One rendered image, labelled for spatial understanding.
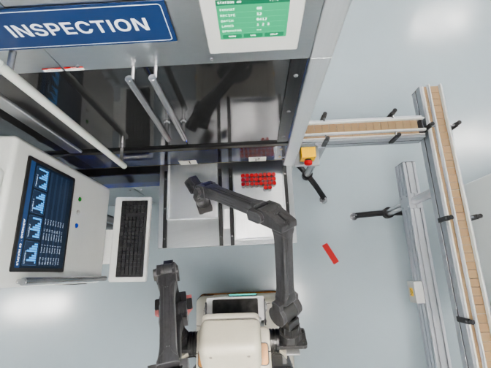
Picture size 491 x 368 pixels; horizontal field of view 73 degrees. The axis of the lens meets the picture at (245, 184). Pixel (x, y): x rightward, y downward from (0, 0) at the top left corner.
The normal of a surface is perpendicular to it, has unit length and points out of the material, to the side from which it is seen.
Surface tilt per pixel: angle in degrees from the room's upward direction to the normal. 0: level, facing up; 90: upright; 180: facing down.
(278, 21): 90
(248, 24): 90
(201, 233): 0
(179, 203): 0
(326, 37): 90
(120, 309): 0
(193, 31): 90
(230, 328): 43
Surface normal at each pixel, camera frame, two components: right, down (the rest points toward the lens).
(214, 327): -0.05, -0.84
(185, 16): 0.04, 0.97
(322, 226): -0.04, -0.25
